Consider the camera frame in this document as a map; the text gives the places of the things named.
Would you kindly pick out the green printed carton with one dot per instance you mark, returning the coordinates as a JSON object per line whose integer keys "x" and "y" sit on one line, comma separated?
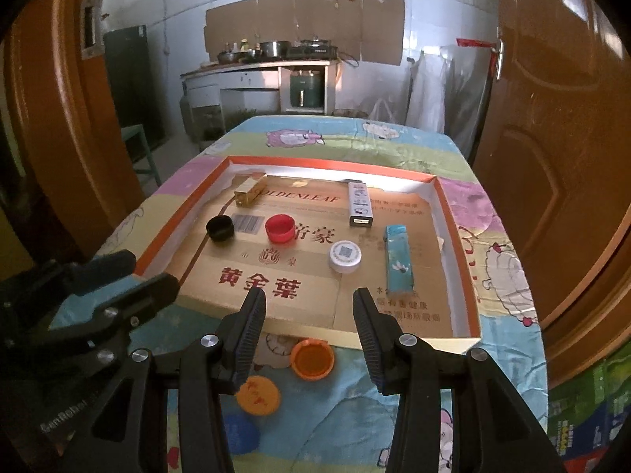
{"x": 581, "y": 404}

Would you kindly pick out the steel cooking pot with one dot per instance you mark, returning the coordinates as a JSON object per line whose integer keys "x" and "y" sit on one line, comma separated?
{"x": 274, "y": 49}

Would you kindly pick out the metal latch plate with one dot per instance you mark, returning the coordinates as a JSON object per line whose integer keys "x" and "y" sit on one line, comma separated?
{"x": 91, "y": 24}

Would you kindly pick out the red bottle cap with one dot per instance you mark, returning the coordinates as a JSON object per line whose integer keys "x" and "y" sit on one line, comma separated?
{"x": 280, "y": 229}

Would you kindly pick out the black induction cooker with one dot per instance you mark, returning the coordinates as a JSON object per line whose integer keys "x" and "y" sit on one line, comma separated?
{"x": 315, "y": 51}

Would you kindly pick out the cardboard wall covering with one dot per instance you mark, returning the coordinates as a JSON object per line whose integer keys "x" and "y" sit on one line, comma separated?
{"x": 325, "y": 15}

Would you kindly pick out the clear plastic sheeting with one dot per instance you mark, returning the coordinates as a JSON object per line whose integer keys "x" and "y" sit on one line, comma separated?
{"x": 429, "y": 88}

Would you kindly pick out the white round cap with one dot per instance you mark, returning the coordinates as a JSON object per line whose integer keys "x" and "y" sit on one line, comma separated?
{"x": 345, "y": 255}

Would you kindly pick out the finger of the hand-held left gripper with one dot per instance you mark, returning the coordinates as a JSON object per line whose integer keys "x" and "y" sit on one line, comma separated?
{"x": 88, "y": 273}
{"x": 143, "y": 298}

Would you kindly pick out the dark green panel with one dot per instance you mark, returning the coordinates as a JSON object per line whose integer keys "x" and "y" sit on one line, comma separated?
{"x": 133, "y": 83}

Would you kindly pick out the red paper strip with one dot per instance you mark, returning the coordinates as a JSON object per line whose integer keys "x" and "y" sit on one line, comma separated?
{"x": 473, "y": 42}

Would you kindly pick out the shallow cardboard box orange rim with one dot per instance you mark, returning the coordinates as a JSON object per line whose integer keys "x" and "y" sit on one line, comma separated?
{"x": 315, "y": 300}

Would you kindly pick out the orange bottle cap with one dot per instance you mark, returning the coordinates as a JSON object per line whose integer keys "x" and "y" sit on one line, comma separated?
{"x": 313, "y": 360}
{"x": 259, "y": 396}

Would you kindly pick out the small gold box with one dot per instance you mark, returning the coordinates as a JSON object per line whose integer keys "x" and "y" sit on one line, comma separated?
{"x": 248, "y": 192}

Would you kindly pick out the blue bottle cap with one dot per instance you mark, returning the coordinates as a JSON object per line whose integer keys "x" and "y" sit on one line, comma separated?
{"x": 242, "y": 434}

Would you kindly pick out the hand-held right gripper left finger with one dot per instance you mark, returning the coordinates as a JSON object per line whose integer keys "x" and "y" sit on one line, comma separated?
{"x": 251, "y": 342}

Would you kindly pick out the light blue slim pack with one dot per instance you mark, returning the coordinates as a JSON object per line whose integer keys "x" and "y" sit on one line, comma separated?
{"x": 399, "y": 261}

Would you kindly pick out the white plastic bag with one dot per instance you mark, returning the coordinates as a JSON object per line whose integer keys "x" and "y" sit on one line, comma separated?
{"x": 379, "y": 111}

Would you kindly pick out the green kitchen appliance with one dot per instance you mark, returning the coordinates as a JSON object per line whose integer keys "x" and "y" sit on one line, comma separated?
{"x": 305, "y": 89}

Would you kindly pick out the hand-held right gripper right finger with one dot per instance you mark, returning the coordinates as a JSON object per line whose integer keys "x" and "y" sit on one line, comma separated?
{"x": 369, "y": 345}

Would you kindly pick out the green wooden chair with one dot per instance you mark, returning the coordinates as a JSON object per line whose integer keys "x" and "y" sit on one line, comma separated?
{"x": 135, "y": 133}

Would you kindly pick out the wooden door with latch plate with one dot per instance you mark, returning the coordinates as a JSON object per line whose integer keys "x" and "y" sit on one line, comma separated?
{"x": 49, "y": 133}

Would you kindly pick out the pale round bucket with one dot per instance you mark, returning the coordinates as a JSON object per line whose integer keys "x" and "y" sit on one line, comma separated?
{"x": 350, "y": 112}

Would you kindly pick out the white patterned cigarette box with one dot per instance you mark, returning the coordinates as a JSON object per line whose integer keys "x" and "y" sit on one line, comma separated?
{"x": 360, "y": 202}

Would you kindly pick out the black bottle cap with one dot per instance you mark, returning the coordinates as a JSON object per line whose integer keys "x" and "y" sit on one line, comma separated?
{"x": 219, "y": 229}

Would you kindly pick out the steel kitchen counter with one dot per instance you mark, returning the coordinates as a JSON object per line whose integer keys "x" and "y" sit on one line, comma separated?
{"x": 236, "y": 81}

